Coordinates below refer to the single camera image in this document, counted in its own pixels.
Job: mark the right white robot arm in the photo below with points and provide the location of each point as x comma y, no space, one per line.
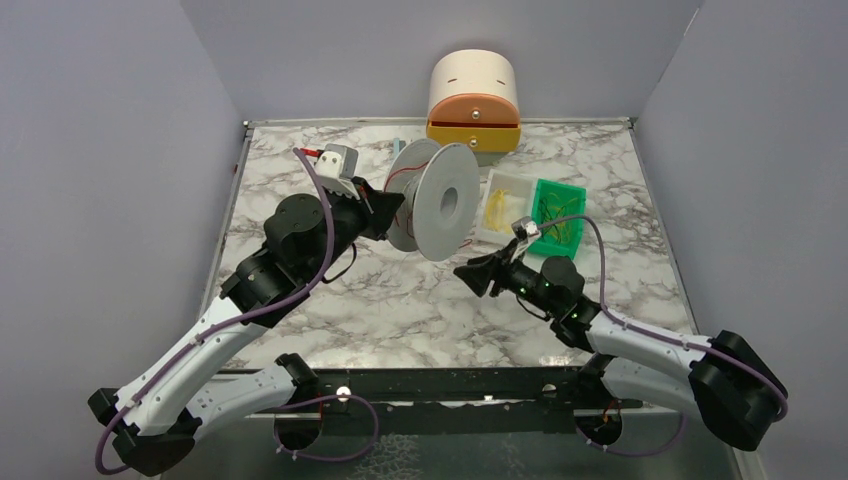
720,381

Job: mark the white plastic bin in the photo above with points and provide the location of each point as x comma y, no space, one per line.
506,197

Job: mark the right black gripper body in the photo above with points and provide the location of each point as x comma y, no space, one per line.
500,273

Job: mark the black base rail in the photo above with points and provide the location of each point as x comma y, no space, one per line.
443,401

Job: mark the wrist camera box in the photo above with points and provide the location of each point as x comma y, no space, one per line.
526,231
335,168

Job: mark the white plastic cable spool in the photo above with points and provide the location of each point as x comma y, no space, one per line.
441,186

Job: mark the cream mini drawer cabinet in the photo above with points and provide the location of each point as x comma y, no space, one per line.
473,101

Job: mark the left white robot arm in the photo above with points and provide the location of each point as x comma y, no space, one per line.
153,422

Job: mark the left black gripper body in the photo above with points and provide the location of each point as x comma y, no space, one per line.
366,210

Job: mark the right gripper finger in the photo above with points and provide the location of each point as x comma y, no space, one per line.
478,273
509,253

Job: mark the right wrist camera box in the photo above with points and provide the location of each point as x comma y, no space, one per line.
526,231

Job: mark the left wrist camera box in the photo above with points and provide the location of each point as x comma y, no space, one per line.
335,168

